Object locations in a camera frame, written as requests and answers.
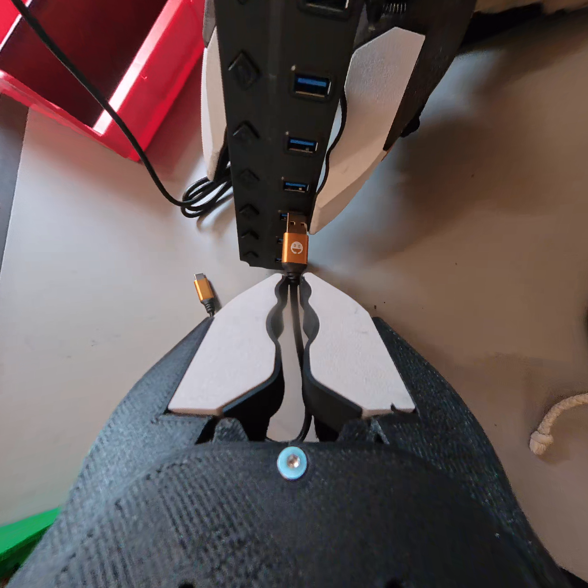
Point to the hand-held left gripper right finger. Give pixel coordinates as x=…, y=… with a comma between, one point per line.
x=358, y=358

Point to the red plastic bin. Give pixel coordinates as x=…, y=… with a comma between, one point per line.
x=151, y=69

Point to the green plastic bin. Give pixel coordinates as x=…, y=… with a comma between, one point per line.
x=23, y=537

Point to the black USB hub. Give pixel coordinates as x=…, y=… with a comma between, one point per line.
x=271, y=138
x=140, y=151

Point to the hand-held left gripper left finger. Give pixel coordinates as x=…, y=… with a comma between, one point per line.
x=220, y=358

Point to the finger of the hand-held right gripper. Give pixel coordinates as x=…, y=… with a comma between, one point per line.
x=213, y=101
x=376, y=115

